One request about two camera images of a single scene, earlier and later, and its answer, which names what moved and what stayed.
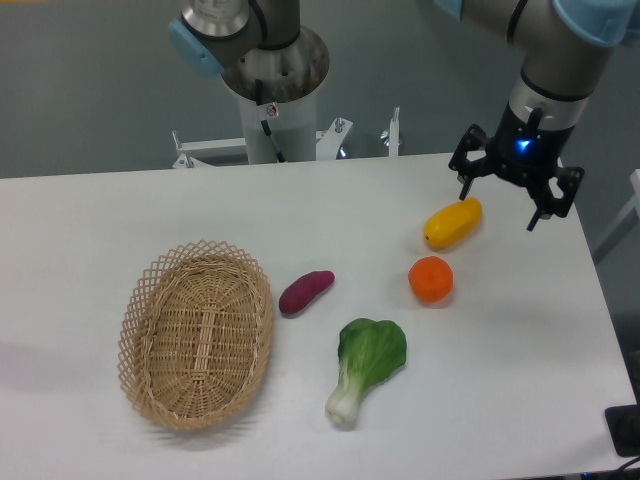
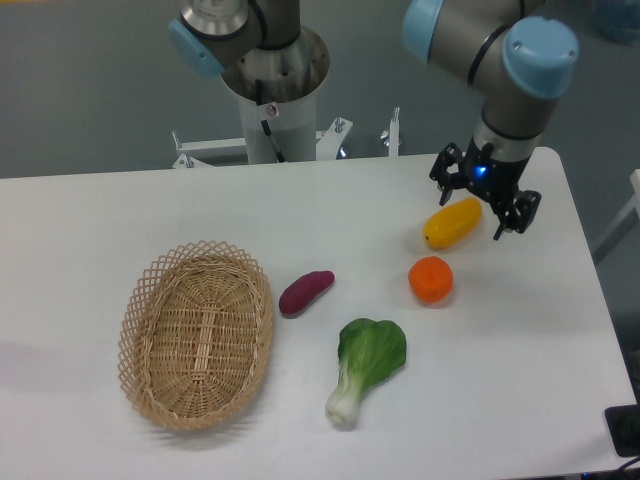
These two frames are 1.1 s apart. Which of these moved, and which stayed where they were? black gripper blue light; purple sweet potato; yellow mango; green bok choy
Moved: black gripper blue light
Stayed: yellow mango; green bok choy; purple sweet potato
